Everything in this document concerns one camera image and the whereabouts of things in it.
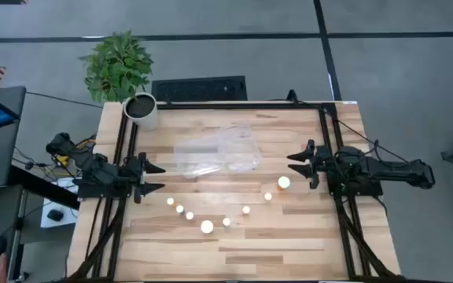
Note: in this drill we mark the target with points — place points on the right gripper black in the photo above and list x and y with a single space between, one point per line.
322 161

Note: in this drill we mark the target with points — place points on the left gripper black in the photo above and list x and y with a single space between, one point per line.
132 171

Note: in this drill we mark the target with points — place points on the large orange pill bottle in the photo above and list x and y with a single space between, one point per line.
284 182

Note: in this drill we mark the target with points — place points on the small white-capped pill bottle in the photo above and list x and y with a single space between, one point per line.
179 209
226 221
246 209

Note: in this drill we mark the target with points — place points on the clear plastic bin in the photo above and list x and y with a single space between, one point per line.
195 161
246 157

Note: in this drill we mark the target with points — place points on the small pale yellow pill bottle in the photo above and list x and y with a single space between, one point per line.
267 196

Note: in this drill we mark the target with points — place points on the large white-capped pill bottle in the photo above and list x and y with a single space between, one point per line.
207 226

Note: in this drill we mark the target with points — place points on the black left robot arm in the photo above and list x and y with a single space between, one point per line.
93 165

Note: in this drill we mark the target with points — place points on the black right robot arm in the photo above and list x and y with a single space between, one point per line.
387 167

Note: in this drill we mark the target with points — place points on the small amber pill bottle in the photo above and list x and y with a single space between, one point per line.
170 201

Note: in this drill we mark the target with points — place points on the small white ball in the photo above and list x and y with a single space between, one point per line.
189 215

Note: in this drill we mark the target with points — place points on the white floor box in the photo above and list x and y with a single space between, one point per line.
67 220

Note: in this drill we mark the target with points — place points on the small black device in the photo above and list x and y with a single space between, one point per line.
55 215

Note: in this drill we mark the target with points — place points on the green plant in white pot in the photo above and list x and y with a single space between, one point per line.
116 67

